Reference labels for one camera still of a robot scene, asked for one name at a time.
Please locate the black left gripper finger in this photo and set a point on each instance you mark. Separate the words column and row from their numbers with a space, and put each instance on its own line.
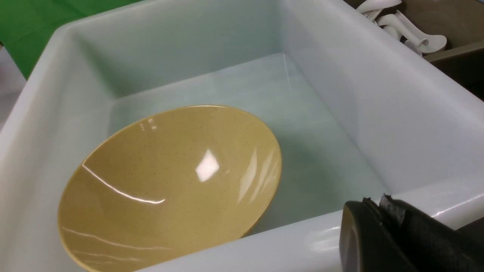
column 394, row 236

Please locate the yellow noodle bowl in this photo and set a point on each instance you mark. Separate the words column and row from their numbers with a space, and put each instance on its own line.
column 169, row 185

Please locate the large white plastic tub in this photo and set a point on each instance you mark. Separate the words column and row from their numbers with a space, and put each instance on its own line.
column 356, row 113

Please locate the white spoon right of pile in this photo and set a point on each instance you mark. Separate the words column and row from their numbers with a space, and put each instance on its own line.
column 399, row 26

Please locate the white spoon of pile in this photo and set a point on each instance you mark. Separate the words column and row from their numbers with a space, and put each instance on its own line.
column 369, row 6
column 399, row 26

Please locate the olive brown plastic bin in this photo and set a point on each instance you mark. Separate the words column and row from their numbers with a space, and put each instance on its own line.
column 461, row 22

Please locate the white spoon top of pile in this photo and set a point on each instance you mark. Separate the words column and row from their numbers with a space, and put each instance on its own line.
column 369, row 6

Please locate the green cloth backdrop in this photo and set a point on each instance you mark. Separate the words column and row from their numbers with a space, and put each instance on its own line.
column 27, row 25

